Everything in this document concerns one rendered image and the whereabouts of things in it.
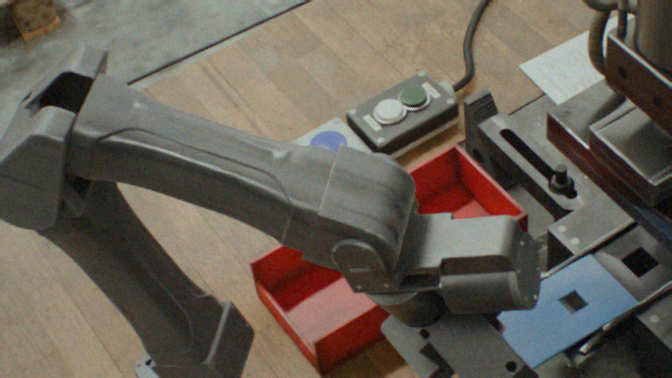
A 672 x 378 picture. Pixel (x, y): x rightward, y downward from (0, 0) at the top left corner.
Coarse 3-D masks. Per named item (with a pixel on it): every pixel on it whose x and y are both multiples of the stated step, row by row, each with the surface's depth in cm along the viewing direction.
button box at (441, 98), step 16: (464, 48) 154; (416, 80) 148; (432, 80) 148; (464, 80) 150; (384, 96) 147; (432, 96) 147; (448, 96) 146; (352, 112) 146; (368, 112) 146; (416, 112) 145; (432, 112) 145; (448, 112) 146; (352, 128) 147; (368, 128) 144; (384, 128) 144; (400, 128) 144; (416, 128) 144; (432, 128) 146; (368, 144) 145; (384, 144) 143; (400, 144) 144; (416, 144) 146
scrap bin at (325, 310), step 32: (448, 160) 138; (416, 192) 139; (448, 192) 141; (480, 192) 138; (256, 256) 131; (288, 256) 133; (256, 288) 133; (288, 288) 135; (320, 288) 134; (288, 320) 129; (320, 320) 132; (352, 320) 125; (384, 320) 128; (320, 352) 125; (352, 352) 128
